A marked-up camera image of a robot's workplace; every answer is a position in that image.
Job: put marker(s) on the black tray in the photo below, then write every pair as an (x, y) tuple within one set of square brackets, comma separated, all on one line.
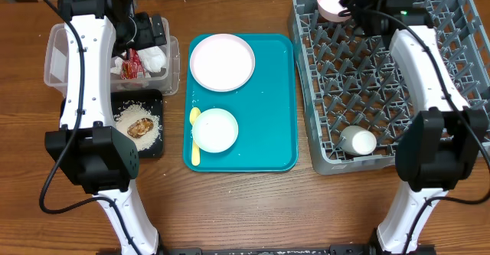
[(153, 98)]

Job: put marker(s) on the white cup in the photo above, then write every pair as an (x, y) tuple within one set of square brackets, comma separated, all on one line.
[(357, 141)]

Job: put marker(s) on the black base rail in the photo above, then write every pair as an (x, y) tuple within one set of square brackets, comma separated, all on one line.
[(335, 249)]

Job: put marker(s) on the red ketchup packet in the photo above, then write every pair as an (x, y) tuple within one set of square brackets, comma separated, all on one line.
[(132, 67)]

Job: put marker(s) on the yellow plastic spoon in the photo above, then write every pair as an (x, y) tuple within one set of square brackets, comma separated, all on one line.
[(195, 152)]

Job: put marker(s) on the pink plate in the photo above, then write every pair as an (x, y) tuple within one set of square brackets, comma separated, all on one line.
[(222, 62)]

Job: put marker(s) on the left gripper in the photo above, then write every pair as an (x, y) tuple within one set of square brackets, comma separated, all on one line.
[(148, 37)]

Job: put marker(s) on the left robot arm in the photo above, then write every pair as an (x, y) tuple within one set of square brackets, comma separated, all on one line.
[(90, 26)]

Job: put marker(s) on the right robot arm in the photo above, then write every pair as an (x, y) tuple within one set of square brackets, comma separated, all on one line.
[(445, 137)]

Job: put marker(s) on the brown food scraps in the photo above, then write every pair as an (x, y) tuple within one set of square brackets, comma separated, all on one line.
[(140, 128)]

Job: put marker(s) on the grey dish rack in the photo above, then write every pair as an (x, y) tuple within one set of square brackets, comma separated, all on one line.
[(351, 81)]

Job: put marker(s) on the teal serving tray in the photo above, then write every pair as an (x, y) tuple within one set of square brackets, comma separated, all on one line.
[(265, 110)]

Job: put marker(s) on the white napkin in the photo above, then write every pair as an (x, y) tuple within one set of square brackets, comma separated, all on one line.
[(153, 60)]

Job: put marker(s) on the white rice pile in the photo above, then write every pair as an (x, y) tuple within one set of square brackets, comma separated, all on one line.
[(129, 113)]

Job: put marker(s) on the pale green bowl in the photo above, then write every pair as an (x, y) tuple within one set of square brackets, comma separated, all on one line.
[(215, 130)]

